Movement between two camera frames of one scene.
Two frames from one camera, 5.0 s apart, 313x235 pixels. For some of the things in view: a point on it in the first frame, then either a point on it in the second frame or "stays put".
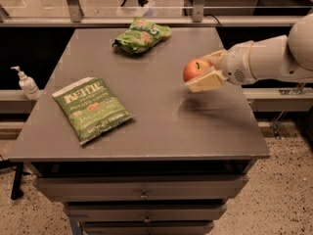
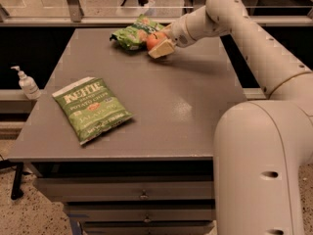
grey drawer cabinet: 172,167 stays put
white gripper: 237,64 -> 177,33
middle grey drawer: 122,212 stays put
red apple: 194,68 -> 154,38
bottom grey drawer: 148,227 stays put
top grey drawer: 97,188 stays put
